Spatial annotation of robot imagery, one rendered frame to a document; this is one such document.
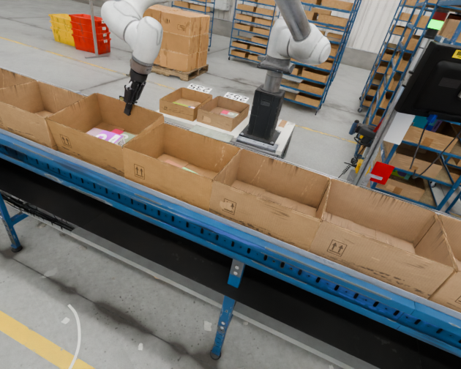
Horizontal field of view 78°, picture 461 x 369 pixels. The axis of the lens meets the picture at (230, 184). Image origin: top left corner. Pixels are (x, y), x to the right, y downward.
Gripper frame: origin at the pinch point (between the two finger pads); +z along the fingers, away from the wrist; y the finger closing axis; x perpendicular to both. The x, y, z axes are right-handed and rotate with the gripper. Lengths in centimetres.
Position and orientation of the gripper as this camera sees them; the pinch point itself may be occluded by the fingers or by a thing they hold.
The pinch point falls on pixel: (129, 107)
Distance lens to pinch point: 148.7
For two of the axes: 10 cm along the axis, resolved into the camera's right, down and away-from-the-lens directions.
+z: -4.5, 6.4, 6.2
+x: -8.1, -5.9, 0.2
